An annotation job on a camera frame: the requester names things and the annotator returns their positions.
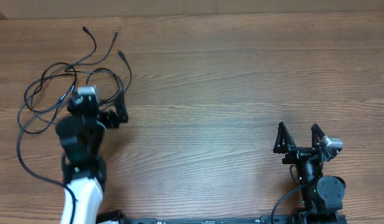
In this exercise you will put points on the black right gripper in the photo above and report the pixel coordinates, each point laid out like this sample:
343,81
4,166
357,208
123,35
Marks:
296,152

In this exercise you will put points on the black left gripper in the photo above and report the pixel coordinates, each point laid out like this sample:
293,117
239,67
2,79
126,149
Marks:
112,122

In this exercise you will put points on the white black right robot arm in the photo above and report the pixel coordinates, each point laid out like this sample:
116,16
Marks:
322,195

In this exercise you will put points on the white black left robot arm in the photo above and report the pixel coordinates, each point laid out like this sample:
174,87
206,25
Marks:
84,170

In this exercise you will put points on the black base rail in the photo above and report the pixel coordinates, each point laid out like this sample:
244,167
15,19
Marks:
207,220

